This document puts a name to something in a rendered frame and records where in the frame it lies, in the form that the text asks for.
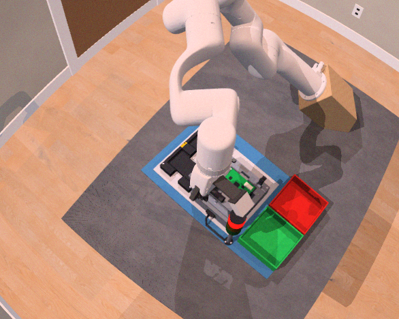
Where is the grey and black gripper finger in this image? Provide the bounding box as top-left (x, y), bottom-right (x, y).
top-left (189, 186), bottom-right (209, 202)

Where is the green bin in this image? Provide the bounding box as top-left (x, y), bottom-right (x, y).
top-left (237, 206), bottom-right (304, 271)

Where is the green circuit board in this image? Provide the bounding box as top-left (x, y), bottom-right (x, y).
top-left (225, 168), bottom-right (255, 194)

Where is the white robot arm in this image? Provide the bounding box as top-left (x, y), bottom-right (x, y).
top-left (163, 0), bottom-right (327, 217)

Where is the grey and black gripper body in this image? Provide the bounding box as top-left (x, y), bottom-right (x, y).
top-left (190, 162), bottom-right (232, 196)

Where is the red bin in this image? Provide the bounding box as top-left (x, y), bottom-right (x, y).
top-left (268, 175), bottom-right (329, 235)

